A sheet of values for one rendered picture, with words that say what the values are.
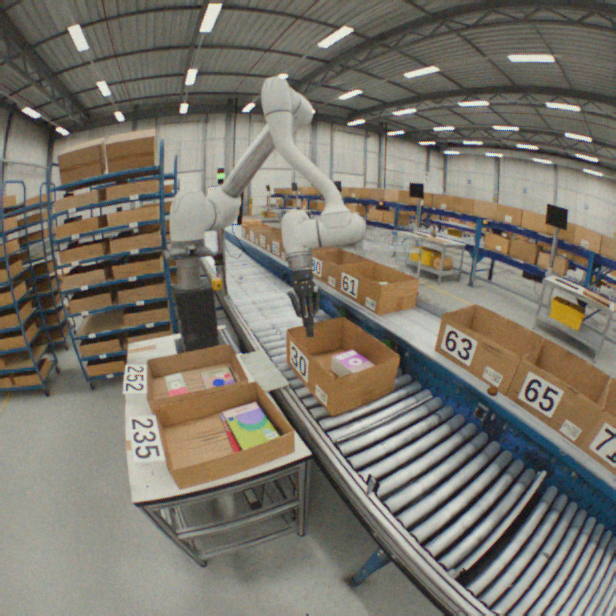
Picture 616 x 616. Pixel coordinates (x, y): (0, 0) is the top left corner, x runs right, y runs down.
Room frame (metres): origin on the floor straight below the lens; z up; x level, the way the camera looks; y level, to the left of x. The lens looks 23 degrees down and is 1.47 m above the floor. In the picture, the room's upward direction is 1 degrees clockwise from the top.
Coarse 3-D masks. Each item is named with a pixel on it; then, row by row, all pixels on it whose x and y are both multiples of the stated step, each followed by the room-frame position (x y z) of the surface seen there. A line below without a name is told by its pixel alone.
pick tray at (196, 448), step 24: (168, 408) 0.63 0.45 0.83; (192, 408) 0.67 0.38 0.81; (216, 408) 0.72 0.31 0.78; (264, 408) 0.75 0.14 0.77; (168, 432) 0.58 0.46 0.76; (192, 432) 0.60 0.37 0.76; (216, 432) 0.62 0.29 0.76; (288, 432) 0.60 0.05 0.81; (168, 456) 0.46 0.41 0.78; (192, 456) 0.50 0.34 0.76; (216, 456) 0.52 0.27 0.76; (240, 456) 0.48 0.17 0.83; (264, 456) 0.51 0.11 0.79; (192, 480) 0.39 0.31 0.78
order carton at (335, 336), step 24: (288, 336) 1.05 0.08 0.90; (336, 336) 1.20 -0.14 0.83; (360, 336) 1.09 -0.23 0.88; (288, 360) 1.06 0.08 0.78; (312, 360) 0.87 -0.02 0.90; (384, 360) 0.94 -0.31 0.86; (312, 384) 0.86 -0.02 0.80; (336, 384) 0.74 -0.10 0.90; (360, 384) 0.79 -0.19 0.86; (384, 384) 0.85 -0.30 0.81; (336, 408) 0.75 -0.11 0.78
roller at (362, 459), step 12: (444, 408) 0.75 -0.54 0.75; (432, 420) 0.69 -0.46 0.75; (444, 420) 0.71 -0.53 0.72; (408, 432) 0.64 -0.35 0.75; (420, 432) 0.65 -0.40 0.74; (384, 444) 0.60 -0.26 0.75; (396, 444) 0.60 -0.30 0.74; (360, 456) 0.55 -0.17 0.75; (372, 456) 0.55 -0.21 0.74; (384, 456) 0.57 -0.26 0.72; (360, 468) 0.52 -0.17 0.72
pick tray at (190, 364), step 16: (192, 352) 0.97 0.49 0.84; (208, 352) 1.01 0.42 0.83; (224, 352) 1.04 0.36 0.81; (160, 368) 0.90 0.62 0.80; (176, 368) 0.93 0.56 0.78; (192, 368) 0.97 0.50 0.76; (208, 368) 0.99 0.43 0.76; (240, 368) 0.90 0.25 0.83; (160, 384) 0.83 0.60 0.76; (192, 384) 0.86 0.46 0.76; (240, 384) 0.79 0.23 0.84; (160, 400) 0.65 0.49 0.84; (176, 400) 0.68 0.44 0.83
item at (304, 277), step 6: (300, 270) 0.94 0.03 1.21; (306, 270) 0.95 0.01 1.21; (294, 276) 0.95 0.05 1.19; (300, 276) 0.94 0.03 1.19; (306, 276) 0.94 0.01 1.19; (312, 276) 0.96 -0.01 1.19; (294, 282) 0.94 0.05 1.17; (300, 282) 0.95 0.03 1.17; (306, 282) 0.96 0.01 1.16; (312, 282) 0.97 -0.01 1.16; (294, 288) 0.94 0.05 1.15; (306, 288) 0.95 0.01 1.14; (312, 288) 0.96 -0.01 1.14; (300, 294) 0.94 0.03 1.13; (306, 294) 0.95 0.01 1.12
